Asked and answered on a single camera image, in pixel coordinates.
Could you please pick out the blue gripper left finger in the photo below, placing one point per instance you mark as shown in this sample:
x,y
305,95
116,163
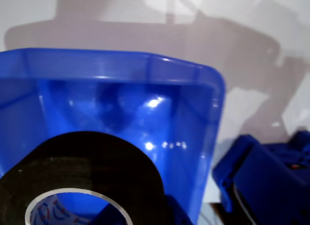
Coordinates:
x,y
104,214

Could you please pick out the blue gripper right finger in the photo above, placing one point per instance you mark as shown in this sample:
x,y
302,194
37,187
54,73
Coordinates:
x,y
178,214

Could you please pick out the blue plastic bin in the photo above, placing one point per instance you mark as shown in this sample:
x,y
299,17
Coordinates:
x,y
72,109

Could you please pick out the black tape roll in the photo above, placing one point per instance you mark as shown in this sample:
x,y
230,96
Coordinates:
x,y
84,167

